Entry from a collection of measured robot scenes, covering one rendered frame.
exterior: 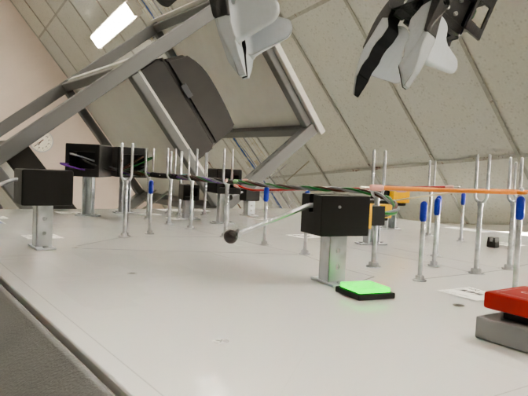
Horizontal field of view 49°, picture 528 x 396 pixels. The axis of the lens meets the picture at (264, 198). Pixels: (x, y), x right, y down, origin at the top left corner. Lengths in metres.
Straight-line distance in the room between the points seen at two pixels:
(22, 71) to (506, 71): 6.38
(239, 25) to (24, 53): 7.85
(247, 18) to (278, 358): 0.31
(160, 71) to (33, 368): 1.31
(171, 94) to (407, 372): 1.35
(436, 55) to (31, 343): 0.45
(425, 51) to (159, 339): 0.37
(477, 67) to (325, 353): 3.03
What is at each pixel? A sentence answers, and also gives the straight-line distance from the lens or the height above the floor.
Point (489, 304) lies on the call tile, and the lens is 0.45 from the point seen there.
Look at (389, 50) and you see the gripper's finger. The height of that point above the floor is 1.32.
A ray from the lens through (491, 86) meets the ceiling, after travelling 3.37.
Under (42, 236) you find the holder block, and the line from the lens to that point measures 0.78.
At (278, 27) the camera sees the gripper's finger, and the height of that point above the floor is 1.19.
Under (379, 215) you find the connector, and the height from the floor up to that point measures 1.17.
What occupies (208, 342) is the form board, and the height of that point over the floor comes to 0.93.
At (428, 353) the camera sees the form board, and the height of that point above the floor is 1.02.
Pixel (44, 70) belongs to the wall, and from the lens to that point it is 8.37.
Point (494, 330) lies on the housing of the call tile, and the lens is 0.44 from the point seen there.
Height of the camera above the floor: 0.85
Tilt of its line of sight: 24 degrees up
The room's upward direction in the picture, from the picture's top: 48 degrees clockwise
